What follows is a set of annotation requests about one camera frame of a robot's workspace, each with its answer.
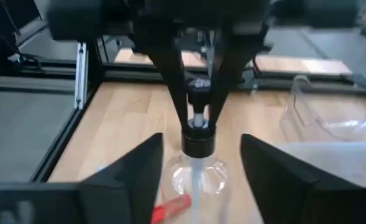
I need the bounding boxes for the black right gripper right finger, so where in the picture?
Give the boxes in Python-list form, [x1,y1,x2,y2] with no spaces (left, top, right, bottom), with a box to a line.
[240,133,366,224]

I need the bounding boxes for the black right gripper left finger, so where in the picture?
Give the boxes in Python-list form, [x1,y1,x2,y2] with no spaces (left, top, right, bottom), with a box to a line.
[0,133,164,224]

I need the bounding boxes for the clear soap pump bottle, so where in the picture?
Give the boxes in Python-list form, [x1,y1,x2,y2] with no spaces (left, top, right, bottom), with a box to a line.
[169,77,230,224]

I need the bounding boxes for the silver aluminium bracket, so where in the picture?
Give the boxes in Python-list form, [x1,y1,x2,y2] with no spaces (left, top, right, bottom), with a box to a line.
[73,42,88,110]

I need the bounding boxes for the red dish brush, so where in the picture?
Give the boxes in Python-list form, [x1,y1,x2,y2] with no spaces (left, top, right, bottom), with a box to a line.
[151,194,193,224]

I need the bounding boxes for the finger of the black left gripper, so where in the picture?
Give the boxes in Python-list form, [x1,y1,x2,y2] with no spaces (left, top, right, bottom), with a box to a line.
[148,46,191,130]
[207,30,255,125]

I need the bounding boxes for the clear plastic bin with handle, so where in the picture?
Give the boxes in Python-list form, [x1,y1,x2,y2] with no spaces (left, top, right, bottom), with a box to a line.
[278,73,366,144]

